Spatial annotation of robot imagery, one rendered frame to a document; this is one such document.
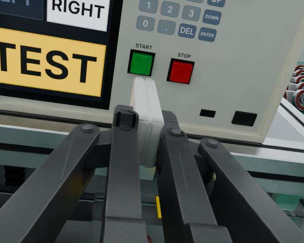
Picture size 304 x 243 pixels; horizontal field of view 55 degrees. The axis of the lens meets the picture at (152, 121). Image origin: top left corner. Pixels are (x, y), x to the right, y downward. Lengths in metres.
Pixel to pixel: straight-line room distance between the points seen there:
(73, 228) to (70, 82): 0.35
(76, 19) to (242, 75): 0.16
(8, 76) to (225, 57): 0.20
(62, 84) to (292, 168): 0.25
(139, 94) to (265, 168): 0.18
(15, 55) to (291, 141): 0.31
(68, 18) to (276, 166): 0.24
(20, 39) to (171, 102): 0.15
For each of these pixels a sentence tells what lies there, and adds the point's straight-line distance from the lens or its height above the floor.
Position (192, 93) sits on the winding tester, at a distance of 0.29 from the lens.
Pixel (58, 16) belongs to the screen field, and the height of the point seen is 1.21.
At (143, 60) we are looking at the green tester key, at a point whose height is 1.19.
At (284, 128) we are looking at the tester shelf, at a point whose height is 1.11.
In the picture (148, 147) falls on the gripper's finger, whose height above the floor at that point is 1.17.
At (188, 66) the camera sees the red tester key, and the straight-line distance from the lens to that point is 0.28.
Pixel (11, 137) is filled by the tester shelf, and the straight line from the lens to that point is 0.29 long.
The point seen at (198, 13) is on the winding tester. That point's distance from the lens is 0.27.
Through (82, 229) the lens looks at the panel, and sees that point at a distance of 0.58.
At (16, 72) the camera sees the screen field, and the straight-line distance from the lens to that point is 0.30.
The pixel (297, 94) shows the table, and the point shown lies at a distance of 1.70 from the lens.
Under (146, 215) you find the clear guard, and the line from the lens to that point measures 0.28.
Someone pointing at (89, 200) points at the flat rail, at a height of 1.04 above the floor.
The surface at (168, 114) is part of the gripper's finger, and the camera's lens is 0.18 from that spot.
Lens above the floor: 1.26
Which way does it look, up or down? 27 degrees down
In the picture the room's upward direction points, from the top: 12 degrees clockwise
